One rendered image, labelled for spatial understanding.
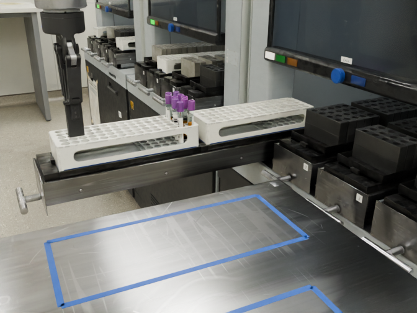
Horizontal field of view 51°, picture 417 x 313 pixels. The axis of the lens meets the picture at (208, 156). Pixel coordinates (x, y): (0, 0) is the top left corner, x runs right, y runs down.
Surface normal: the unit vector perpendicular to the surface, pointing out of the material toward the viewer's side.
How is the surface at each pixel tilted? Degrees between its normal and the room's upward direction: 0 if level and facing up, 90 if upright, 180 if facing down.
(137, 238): 0
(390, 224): 90
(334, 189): 90
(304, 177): 90
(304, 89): 90
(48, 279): 0
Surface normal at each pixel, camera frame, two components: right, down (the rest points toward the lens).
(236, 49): -0.89, 0.17
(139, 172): 0.46, 0.35
